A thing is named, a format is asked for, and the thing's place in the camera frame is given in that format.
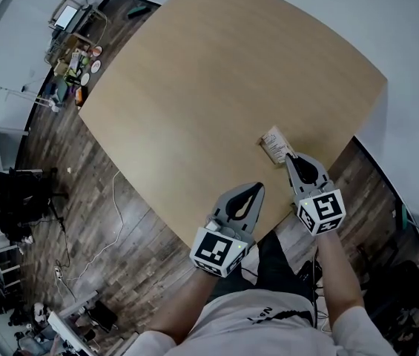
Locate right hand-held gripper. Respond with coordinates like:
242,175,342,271
285,153,346,237

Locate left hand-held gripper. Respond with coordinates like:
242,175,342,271
189,182,266,278

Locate person's left forearm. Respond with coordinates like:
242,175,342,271
149,268,220,344

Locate person's right forearm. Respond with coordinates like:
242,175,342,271
316,231,366,326

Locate person's black trousers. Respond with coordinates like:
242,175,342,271
208,231,314,303

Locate black device box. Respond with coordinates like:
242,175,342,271
297,260,323,289

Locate wooden table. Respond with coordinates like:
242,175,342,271
78,0,389,252

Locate person's white t-shirt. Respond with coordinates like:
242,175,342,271
123,289,399,356

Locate white desk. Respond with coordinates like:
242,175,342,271
47,291,99,356

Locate teal box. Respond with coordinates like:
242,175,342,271
51,79,70,102

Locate white cabinet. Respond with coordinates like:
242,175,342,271
0,125,29,171

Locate white metal stand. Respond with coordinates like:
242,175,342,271
0,85,53,108

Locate open laptop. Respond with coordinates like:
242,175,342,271
53,4,81,29

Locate white floor cable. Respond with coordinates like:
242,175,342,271
66,171,125,283

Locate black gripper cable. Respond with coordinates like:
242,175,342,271
311,257,331,333

